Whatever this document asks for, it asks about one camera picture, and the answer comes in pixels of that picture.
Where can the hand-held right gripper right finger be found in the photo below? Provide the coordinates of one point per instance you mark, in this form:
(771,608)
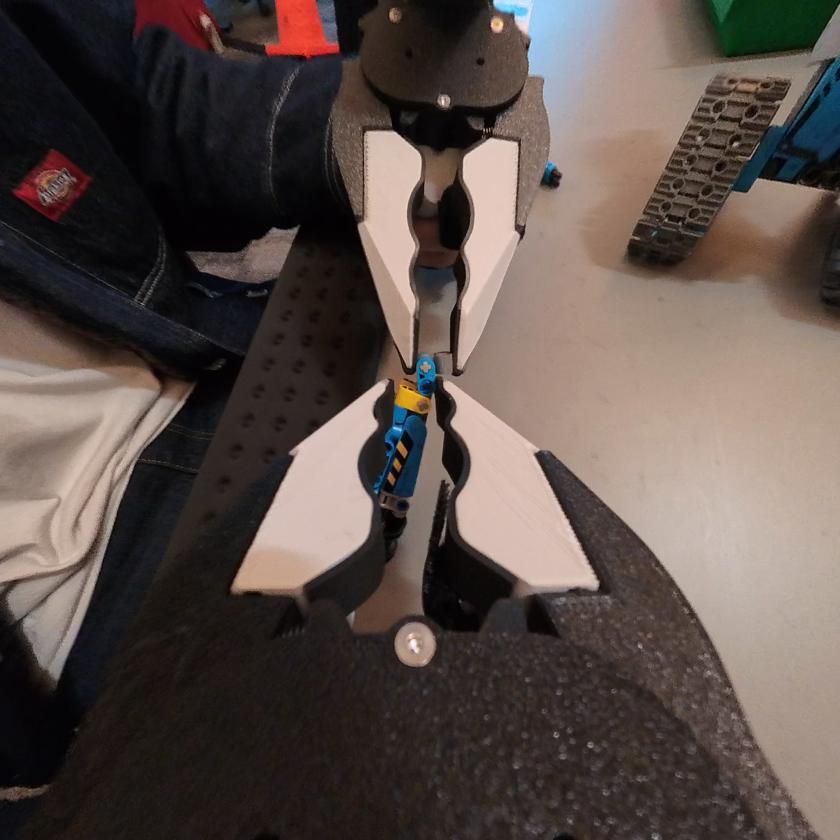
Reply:
(518,518)

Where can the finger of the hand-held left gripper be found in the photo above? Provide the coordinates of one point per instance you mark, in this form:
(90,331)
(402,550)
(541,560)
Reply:
(492,216)
(387,216)

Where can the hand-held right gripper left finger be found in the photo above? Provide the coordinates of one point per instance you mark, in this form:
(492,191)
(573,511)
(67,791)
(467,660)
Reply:
(308,518)

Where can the blue toy brick arm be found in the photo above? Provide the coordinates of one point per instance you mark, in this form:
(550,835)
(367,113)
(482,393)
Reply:
(407,453)

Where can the person's left forearm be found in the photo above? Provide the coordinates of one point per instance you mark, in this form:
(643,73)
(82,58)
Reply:
(249,144)

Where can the grey desk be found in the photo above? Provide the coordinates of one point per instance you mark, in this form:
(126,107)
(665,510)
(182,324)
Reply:
(656,426)

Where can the person's left hand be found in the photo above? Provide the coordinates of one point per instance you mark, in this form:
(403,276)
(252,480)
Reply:
(430,246)

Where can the small blue brick piece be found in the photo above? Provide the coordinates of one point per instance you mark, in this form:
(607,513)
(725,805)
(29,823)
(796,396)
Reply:
(550,176)

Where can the orange traffic cone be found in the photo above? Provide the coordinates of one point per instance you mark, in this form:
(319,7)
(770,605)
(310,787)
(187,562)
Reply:
(302,26)

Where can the blue tracked toy robot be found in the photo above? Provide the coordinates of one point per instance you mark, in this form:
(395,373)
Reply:
(702,164)

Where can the person's white shirt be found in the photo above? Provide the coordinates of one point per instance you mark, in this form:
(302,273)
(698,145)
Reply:
(65,459)

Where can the red cloth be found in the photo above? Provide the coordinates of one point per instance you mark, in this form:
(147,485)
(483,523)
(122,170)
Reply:
(170,19)

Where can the person's dark denim jacket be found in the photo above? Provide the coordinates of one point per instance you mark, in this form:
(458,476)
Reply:
(65,229)

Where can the green plastic bin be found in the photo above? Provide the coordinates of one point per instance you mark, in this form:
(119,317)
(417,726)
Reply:
(768,26)

